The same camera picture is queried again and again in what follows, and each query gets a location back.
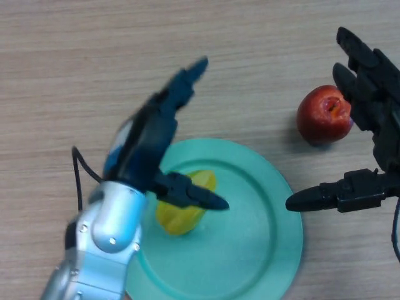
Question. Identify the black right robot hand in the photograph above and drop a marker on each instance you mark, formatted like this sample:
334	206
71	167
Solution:
372	97

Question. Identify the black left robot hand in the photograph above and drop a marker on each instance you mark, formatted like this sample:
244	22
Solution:
147	143

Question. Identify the yellow starfruit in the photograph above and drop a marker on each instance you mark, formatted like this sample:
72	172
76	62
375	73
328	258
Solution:
181	218

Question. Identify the green round plate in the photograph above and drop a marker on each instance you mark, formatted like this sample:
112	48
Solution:
250	243

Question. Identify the red apple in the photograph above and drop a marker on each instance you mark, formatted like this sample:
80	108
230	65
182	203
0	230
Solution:
318	125

